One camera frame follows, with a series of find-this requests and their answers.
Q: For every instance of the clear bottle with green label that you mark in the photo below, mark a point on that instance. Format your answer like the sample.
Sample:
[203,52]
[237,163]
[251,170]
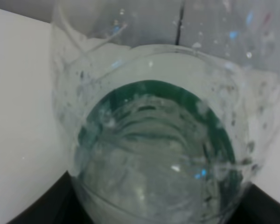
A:
[167,109]

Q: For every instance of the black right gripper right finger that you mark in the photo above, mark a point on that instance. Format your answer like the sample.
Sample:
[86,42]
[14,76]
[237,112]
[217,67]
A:
[256,207]

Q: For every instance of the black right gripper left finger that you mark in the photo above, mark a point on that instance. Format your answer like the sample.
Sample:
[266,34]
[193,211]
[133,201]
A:
[59,205]

